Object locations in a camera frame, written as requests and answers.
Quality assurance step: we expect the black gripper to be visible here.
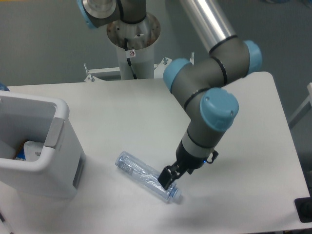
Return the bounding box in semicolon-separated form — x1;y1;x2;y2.
157;142;218;190

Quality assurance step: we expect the clear plastic water bottle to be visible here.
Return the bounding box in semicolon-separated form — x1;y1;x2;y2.
115;151;182;203

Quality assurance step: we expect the white paper wrapper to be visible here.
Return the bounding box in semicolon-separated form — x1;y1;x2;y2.
24;141;44;162

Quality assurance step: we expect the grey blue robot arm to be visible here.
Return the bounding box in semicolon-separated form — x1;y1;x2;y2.
78;0;262;189

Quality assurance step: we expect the white trash can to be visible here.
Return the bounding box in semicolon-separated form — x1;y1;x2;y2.
0;91;86;198

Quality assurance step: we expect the black clamp at table edge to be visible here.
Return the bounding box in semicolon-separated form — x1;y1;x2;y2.
294;197;312;223

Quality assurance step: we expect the blue packaging in bin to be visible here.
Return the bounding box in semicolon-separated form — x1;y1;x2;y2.
13;139;28;161

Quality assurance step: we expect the blue object at left edge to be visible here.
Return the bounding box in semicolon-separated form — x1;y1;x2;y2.
0;83;10;91

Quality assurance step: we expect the white pedestal base frame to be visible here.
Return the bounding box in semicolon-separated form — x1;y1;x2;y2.
83;51;197;82

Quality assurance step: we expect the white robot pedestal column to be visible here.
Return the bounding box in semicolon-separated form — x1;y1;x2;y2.
107;13;161;80

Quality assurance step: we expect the black cable on pedestal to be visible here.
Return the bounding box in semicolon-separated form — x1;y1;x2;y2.
124;38;137;79

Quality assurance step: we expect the white frame at right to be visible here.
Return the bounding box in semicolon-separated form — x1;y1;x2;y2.
288;82;312;129

